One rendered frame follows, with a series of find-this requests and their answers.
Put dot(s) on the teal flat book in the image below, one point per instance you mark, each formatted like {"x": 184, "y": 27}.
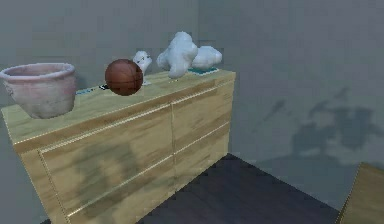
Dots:
{"x": 203, "y": 70}

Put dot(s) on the large white lumpy sculpture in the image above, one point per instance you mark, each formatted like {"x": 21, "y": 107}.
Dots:
{"x": 181, "y": 55}

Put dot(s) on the light wooden chest of drawers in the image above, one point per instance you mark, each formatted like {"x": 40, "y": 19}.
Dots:
{"x": 133, "y": 140}

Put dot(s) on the small white figurine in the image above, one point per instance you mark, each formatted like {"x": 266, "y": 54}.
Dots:
{"x": 142, "y": 61}

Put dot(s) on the brown basketball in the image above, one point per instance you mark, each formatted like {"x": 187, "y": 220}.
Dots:
{"x": 124, "y": 77}

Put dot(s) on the blue flat object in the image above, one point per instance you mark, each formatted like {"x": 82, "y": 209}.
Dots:
{"x": 85, "y": 90}

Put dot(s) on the pale pink clay pot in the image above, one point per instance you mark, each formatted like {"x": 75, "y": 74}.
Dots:
{"x": 43, "y": 90}

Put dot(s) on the light wooden furniture corner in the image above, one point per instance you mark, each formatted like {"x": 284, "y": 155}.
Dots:
{"x": 363, "y": 196}

